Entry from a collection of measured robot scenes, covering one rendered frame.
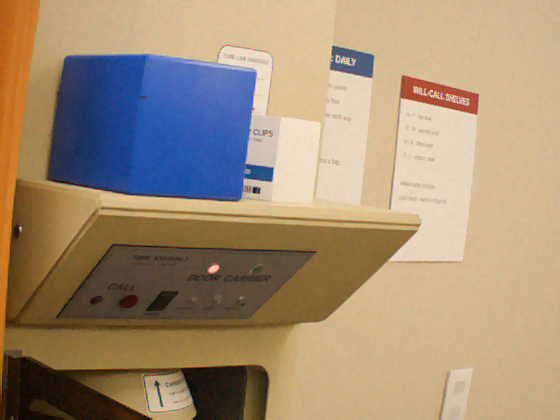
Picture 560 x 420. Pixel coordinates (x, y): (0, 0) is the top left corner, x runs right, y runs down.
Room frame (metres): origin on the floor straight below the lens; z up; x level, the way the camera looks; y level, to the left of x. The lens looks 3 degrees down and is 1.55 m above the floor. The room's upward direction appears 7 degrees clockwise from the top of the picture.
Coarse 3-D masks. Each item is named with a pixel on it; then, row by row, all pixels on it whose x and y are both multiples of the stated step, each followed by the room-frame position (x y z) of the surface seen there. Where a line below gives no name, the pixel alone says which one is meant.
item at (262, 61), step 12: (228, 48) 0.95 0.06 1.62; (240, 48) 0.96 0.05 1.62; (252, 48) 0.97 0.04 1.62; (228, 60) 0.95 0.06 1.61; (240, 60) 0.96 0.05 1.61; (252, 60) 0.97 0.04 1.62; (264, 60) 0.98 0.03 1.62; (264, 72) 0.98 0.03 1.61; (264, 84) 0.98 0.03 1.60; (264, 96) 0.98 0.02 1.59; (264, 108) 0.98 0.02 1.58
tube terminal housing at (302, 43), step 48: (48, 0) 0.81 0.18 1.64; (96, 0) 0.85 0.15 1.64; (144, 0) 0.88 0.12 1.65; (192, 0) 0.91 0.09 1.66; (240, 0) 0.95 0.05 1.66; (288, 0) 0.99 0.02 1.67; (336, 0) 1.03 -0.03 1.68; (48, 48) 0.82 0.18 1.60; (96, 48) 0.85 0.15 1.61; (144, 48) 0.88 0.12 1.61; (192, 48) 0.92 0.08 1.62; (288, 48) 1.00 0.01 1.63; (48, 96) 0.82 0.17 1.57; (288, 96) 1.00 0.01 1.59; (48, 144) 0.83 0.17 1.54; (48, 336) 0.84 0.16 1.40; (96, 336) 0.87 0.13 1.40; (144, 336) 0.91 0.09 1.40; (192, 336) 0.94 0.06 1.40; (240, 336) 0.98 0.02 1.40; (288, 336) 1.02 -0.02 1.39; (288, 384) 1.03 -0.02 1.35
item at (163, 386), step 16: (144, 368) 0.95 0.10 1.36; (160, 368) 0.96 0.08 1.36; (176, 368) 0.99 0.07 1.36; (96, 384) 0.93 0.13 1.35; (112, 384) 0.93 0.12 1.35; (128, 384) 0.94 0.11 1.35; (144, 384) 0.94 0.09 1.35; (160, 384) 0.96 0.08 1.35; (176, 384) 0.98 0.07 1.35; (128, 400) 0.93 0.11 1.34; (144, 400) 0.94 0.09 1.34; (160, 400) 0.95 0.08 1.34; (176, 400) 0.97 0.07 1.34; (192, 400) 1.00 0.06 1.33; (160, 416) 0.94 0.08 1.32; (176, 416) 0.96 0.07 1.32; (192, 416) 0.99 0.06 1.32
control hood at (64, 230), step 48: (48, 192) 0.76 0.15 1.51; (96, 192) 0.74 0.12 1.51; (48, 240) 0.76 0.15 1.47; (96, 240) 0.75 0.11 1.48; (144, 240) 0.78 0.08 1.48; (192, 240) 0.81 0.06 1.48; (240, 240) 0.84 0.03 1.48; (288, 240) 0.87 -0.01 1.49; (336, 240) 0.90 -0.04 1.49; (384, 240) 0.94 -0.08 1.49; (48, 288) 0.77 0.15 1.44; (288, 288) 0.93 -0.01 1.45; (336, 288) 0.97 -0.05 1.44
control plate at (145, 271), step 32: (128, 256) 0.78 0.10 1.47; (160, 256) 0.80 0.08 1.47; (192, 256) 0.82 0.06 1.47; (224, 256) 0.84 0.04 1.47; (256, 256) 0.86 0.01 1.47; (288, 256) 0.88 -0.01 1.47; (96, 288) 0.80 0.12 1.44; (128, 288) 0.82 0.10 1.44; (160, 288) 0.84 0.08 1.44; (192, 288) 0.86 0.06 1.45; (224, 288) 0.88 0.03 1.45; (256, 288) 0.90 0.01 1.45
